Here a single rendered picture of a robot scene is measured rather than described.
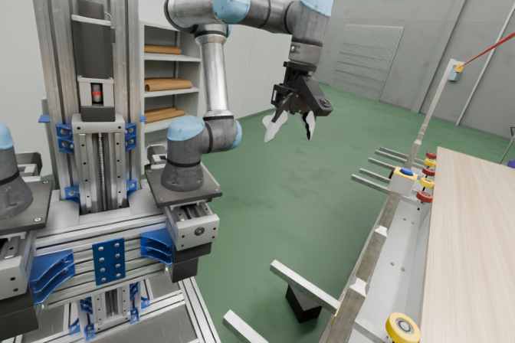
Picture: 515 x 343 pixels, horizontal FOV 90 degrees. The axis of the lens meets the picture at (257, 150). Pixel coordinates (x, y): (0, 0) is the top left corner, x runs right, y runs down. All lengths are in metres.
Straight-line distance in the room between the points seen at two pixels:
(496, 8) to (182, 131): 11.94
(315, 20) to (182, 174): 0.61
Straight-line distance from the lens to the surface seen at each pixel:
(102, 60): 0.86
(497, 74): 11.86
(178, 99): 3.71
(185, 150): 0.87
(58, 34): 0.94
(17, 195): 0.92
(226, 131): 0.93
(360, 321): 0.98
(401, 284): 1.53
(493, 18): 12.28
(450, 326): 1.04
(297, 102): 0.65
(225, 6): 0.61
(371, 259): 0.87
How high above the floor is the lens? 1.54
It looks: 22 degrees down
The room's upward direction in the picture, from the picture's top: 10 degrees clockwise
